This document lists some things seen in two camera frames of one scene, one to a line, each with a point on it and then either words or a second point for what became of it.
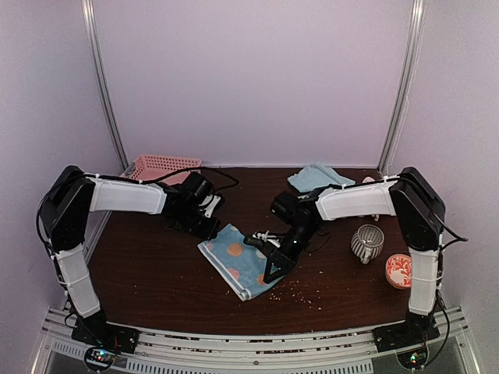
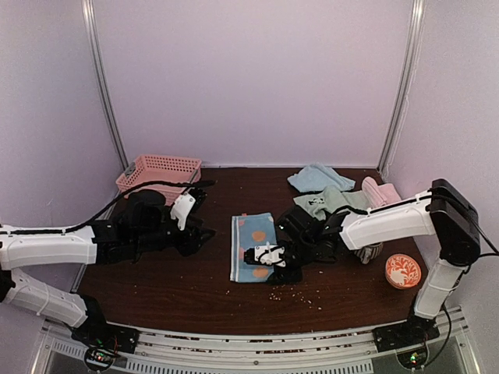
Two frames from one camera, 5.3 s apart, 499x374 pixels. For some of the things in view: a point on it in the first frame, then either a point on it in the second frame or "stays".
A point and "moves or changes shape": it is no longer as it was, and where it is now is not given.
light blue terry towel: (316, 176) stays
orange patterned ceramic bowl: (398, 269) stays
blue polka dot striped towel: (241, 265) moves or changes shape
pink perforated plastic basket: (150, 167) stays
